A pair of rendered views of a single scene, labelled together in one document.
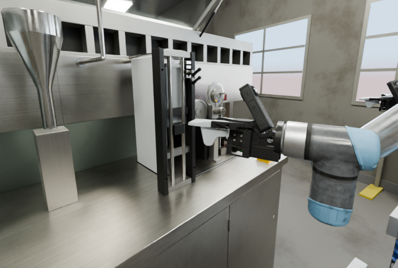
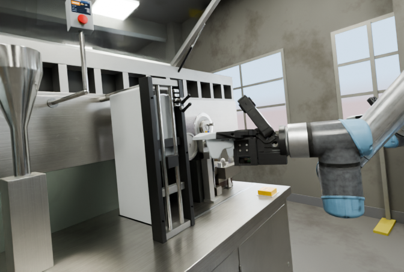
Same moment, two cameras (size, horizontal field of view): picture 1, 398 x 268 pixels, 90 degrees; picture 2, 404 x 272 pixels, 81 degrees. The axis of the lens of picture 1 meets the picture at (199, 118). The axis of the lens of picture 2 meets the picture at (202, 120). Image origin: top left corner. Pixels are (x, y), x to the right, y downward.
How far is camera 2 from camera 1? 0.13 m
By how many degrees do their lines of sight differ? 14
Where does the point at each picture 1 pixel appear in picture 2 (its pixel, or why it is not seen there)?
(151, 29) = (128, 66)
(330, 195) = (341, 185)
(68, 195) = (42, 259)
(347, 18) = (317, 49)
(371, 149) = (364, 132)
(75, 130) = not seen: hidden behind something
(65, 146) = (41, 193)
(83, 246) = not seen: outside the picture
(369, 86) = (353, 112)
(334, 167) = (338, 156)
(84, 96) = (55, 140)
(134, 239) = not seen: outside the picture
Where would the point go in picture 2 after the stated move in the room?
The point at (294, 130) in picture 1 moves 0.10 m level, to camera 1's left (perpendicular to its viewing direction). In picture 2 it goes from (296, 129) to (249, 133)
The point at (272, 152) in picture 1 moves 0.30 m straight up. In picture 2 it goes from (279, 155) to (266, 18)
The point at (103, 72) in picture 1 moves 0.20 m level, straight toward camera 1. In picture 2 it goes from (78, 112) to (83, 107)
